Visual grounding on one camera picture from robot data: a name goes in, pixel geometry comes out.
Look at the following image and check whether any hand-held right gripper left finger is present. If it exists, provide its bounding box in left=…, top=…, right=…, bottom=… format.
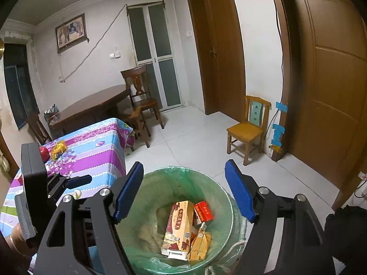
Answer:
left=34, top=162, right=144, bottom=275

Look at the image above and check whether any striped floral tablecloth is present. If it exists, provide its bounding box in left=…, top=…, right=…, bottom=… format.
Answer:
left=0, top=117, right=135, bottom=275

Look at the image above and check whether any dark wooden stool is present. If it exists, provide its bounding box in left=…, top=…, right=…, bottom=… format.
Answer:
left=119, top=106, right=151, bottom=149

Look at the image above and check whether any dark window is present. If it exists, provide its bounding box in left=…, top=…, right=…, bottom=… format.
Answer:
left=3, top=42, right=40, bottom=129

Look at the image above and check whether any small yellow wooden chair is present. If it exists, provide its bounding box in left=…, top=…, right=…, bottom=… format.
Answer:
left=226, top=94, right=272, bottom=166

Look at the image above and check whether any brown panelled door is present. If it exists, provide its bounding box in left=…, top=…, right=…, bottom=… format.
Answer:
left=267, top=0, right=367, bottom=195

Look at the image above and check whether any dark wooden table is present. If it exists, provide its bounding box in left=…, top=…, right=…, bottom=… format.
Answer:
left=49, top=84, right=131, bottom=138

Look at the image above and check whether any dark high-back wooden chair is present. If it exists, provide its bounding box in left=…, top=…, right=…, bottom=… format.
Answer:
left=120, top=64, right=165, bottom=129

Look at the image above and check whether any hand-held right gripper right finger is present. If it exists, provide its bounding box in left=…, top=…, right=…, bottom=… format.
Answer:
left=224, top=159, right=336, bottom=275

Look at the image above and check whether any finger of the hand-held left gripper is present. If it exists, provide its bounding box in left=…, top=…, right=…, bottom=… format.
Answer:
left=64, top=175, right=93, bottom=190

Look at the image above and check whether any green lined trash bin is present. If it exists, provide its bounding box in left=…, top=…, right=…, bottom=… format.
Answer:
left=115, top=166, right=248, bottom=275

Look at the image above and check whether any brown wooden door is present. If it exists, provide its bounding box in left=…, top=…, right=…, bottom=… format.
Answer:
left=185, top=0, right=247, bottom=115

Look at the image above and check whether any yellow snack packet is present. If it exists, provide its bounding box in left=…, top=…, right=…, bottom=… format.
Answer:
left=51, top=140, right=67, bottom=159

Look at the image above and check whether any golden foil packet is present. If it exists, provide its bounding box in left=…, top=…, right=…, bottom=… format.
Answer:
left=188, top=223, right=212, bottom=261

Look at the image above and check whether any white glass door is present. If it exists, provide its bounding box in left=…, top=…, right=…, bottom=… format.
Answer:
left=127, top=1, right=183, bottom=112

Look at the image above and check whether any dark cloth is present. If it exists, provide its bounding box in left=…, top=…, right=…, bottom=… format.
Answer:
left=324, top=205, right=367, bottom=275

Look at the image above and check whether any wall cable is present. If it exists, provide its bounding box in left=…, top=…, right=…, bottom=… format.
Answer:
left=59, top=4, right=128, bottom=83

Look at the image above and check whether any brown printed box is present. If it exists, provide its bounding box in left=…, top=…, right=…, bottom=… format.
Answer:
left=161, top=201, right=195, bottom=261

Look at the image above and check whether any dark basket with items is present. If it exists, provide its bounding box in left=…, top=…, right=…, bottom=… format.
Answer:
left=43, top=104, right=59, bottom=121

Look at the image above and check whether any framed wall picture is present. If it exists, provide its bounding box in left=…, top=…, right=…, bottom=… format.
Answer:
left=55, top=13, right=87, bottom=53

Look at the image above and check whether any small red box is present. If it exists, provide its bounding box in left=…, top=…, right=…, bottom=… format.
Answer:
left=194, top=201, right=214, bottom=222

